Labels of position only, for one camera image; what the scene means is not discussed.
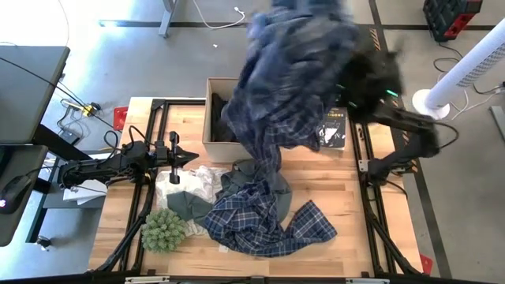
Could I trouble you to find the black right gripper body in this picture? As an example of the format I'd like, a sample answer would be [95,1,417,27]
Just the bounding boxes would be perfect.
[338,50,404,119]

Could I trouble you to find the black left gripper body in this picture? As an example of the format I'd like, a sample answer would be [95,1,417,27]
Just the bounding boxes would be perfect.
[152,132,184,185]

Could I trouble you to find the white shirt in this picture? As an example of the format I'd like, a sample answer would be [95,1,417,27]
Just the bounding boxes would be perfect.
[155,165,230,237]

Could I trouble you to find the grey cloth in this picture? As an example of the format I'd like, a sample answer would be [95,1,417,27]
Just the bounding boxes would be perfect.
[166,190,215,222]

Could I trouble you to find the black garment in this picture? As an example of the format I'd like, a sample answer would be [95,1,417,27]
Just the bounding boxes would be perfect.
[210,92,238,144]

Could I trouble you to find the dark green garment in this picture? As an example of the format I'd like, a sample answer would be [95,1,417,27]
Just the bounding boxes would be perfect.
[215,159,294,224]

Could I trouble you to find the blue plaid shirt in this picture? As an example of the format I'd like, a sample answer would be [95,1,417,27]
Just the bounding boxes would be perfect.
[203,0,361,259]

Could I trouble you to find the beige fabric storage box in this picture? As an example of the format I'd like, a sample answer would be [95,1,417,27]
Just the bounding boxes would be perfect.
[201,77,253,164]

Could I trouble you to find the black paperback book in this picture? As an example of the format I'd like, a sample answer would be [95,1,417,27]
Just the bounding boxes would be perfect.
[316,107,349,151]

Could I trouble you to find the red table clamp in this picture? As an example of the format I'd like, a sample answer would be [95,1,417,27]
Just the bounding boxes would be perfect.
[113,106,129,132]
[419,254,434,276]

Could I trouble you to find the green spiky plant ball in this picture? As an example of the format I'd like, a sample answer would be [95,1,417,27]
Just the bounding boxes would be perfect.
[140,207,188,254]

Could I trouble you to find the white tower fan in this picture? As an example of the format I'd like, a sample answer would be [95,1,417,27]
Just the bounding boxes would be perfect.
[412,17,505,121]

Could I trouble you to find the white papers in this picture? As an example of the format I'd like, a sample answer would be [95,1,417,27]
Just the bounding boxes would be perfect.
[62,179,108,207]

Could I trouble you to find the black and red crate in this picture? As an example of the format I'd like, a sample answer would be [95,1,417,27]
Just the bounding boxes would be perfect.
[422,0,483,43]

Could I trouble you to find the grey desk leg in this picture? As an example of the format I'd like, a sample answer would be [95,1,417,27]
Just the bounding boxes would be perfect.
[159,0,179,39]

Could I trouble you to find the black side desk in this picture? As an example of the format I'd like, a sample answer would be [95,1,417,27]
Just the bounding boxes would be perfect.
[0,144,49,248]

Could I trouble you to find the small black floor object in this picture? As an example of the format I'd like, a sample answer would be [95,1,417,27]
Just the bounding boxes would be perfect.
[35,235,53,252]

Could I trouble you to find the grey monitor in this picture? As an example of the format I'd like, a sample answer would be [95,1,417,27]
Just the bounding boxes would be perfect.
[0,45,71,145]

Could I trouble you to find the black computer mouse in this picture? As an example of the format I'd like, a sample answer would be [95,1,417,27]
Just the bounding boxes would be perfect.
[0,175,33,215]

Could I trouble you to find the black metal table frame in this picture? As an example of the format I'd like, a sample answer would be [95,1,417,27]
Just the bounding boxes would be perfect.
[94,97,426,278]

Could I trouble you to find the black floor cable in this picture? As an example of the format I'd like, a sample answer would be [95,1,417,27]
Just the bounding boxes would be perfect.
[432,41,465,74]

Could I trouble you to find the yellow cable connector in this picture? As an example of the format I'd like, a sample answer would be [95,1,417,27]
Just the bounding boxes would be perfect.
[81,102,102,118]

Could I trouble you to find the white floor cable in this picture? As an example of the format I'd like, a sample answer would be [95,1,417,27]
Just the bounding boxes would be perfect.
[191,0,246,30]

